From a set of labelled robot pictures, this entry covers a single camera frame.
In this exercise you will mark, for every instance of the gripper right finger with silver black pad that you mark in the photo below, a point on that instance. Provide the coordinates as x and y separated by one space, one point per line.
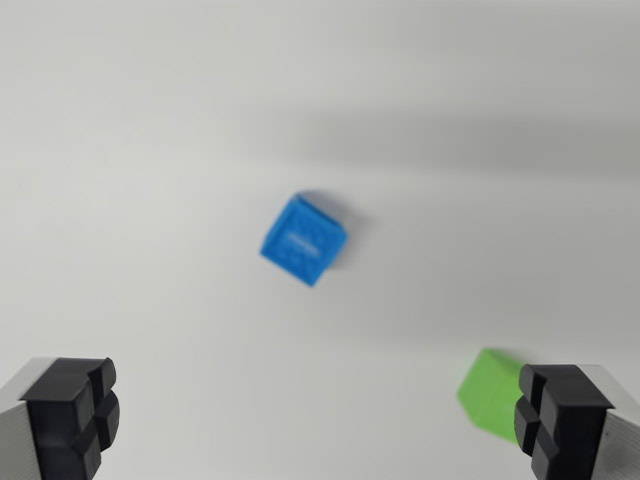
575 420

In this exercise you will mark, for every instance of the gripper left finger with silver black pad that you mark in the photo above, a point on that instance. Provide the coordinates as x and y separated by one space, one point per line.
55 425

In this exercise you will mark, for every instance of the blue infantino silicone cube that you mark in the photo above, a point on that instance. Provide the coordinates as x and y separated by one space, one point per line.
302 240

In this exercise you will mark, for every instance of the green infantino silicone cube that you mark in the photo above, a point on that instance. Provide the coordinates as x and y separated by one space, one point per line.
487 395

